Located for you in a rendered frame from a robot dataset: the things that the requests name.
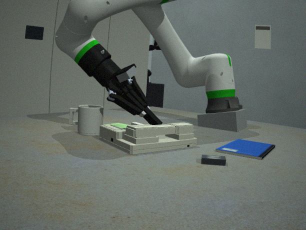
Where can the green sticky note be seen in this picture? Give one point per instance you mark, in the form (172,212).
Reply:
(120,125)

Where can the blue notebook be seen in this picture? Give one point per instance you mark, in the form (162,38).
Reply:
(246,148)

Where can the white mug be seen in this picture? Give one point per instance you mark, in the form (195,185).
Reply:
(89,119)

